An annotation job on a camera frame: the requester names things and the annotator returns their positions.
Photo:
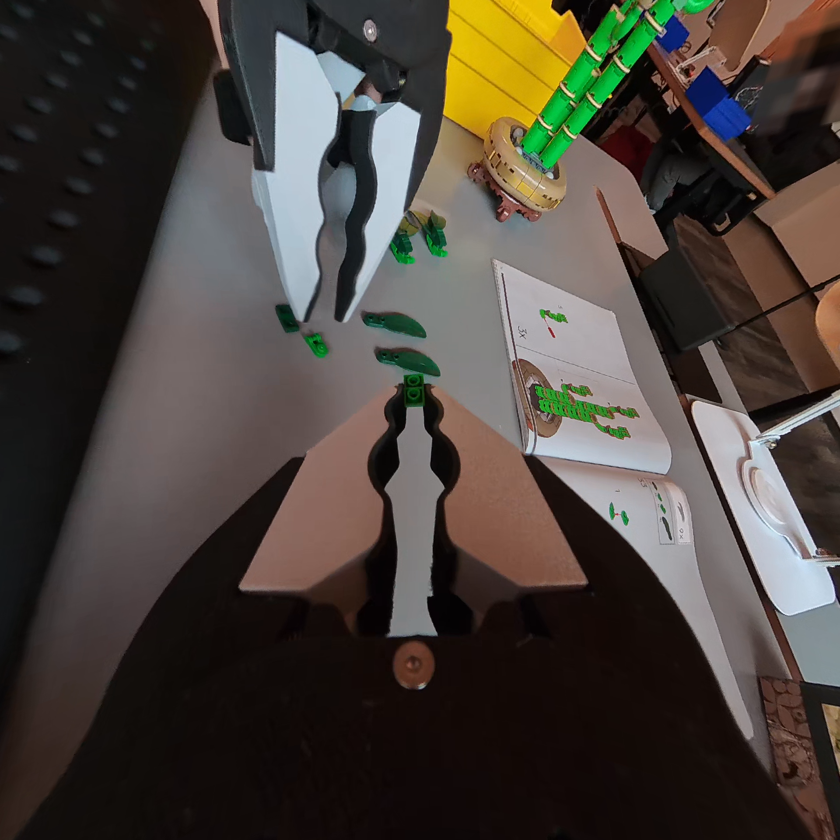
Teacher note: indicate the green lego leaf cluster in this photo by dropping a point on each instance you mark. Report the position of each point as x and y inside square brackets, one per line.
[401, 248]
[436, 236]

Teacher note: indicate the black studded mat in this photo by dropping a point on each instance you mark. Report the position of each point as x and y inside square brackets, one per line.
[79, 262]

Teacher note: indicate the small bright green lego brick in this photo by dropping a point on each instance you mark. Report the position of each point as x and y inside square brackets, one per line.
[413, 392]

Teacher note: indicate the lego instruction booklet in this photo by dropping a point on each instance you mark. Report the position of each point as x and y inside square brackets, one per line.
[577, 341]

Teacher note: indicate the wooden desk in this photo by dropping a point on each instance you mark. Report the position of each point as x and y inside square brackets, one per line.
[715, 144]

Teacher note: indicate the small dark green lego piece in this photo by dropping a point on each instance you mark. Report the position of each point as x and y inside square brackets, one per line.
[287, 318]

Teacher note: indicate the yellow plastic bin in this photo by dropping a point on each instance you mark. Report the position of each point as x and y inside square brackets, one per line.
[499, 65]

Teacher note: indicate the large blue storage bin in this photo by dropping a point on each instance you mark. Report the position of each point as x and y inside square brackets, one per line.
[718, 105]

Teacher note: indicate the bright green lego clip piece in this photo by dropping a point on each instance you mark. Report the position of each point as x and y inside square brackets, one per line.
[316, 344]

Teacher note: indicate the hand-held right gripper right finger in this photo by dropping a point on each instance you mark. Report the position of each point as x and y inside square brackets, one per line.
[512, 518]

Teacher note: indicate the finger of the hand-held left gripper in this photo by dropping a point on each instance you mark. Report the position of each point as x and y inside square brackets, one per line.
[387, 170]
[289, 164]

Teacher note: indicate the small blue storage bin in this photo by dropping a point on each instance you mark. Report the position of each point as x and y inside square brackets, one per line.
[670, 33]

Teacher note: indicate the lego set box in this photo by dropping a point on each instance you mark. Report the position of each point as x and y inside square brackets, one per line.
[787, 754]

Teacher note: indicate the white lamp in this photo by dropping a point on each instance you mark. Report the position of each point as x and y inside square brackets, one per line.
[774, 492]

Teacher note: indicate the lego bamboo plant model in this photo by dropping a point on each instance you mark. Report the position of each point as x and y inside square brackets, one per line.
[525, 170]

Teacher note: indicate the olive green lego piece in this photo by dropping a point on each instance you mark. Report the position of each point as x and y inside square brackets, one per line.
[410, 223]

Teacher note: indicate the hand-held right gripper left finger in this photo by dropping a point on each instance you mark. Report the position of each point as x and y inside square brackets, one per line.
[315, 518]

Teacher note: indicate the white lamp base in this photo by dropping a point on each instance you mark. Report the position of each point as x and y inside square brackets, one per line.
[728, 459]

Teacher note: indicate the dark green lego leaf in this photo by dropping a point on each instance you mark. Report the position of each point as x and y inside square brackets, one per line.
[407, 361]
[394, 325]

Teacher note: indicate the black box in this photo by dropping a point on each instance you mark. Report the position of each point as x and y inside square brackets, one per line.
[689, 302]

